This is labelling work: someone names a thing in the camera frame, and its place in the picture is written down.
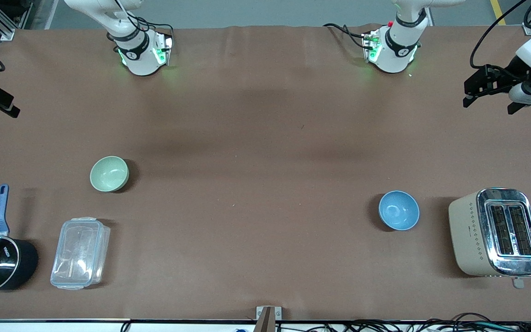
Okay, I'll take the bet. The green bowl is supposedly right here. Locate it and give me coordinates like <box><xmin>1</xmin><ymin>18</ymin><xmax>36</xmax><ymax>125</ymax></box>
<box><xmin>90</xmin><ymin>156</ymin><xmax>130</xmax><ymax>192</ymax></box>

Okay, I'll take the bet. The blue bowl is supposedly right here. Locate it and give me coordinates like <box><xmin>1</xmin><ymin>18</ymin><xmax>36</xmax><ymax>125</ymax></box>
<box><xmin>378</xmin><ymin>190</ymin><xmax>420</xmax><ymax>231</ymax></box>

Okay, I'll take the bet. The beige chrome toaster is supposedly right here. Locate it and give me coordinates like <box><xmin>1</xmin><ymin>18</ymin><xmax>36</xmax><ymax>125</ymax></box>
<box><xmin>448</xmin><ymin>187</ymin><xmax>531</xmax><ymax>290</ymax></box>

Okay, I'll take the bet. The clear plastic food container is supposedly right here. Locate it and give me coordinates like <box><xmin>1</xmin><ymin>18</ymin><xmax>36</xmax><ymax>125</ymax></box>
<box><xmin>50</xmin><ymin>217</ymin><xmax>111</xmax><ymax>291</ymax></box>

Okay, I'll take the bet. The brown table cover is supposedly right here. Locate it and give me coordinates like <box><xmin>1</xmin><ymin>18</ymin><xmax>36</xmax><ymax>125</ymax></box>
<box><xmin>0</xmin><ymin>24</ymin><xmax>531</xmax><ymax>322</ymax></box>

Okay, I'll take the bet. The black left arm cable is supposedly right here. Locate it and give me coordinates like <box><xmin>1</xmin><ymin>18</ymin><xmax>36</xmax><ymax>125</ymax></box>
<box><xmin>470</xmin><ymin>0</ymin><xmax>530</xmax><ymax>71</ymax></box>

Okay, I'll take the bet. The black base cable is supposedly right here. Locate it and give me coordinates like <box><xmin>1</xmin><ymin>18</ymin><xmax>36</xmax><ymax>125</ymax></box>
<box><xmin>323</xmin><ymin>23</ymin><xmax>370</xmax><ymax>50</ymax></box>
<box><xmin>130</xmin><ymin>16</ymin><xmax>175</xmax><ymax>51</ymax></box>

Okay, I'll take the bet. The black saucepan blue handle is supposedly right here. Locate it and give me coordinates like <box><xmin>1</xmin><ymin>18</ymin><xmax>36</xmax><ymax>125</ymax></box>
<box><xmin>0</xmin><ymin>184</ymin><xmax>39</xmax><ymax>294</ymax></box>

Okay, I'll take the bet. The black floor cable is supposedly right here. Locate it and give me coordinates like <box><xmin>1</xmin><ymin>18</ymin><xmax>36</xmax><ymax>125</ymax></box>
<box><xmin>312</xmin><ymin>321</ymin><xmax>425</xmax><ymax>332</ymax></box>
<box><xmin>425</xmin><ymin>312</ymin><xmax>531</xmax><ymax>332</ymax></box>

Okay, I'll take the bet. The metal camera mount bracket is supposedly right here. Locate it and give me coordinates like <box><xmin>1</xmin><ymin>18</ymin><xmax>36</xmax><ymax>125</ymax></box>
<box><xmin>256</xmin><ymin>306</ymin><xmax>283</xmax><ymax>332</ymax></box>

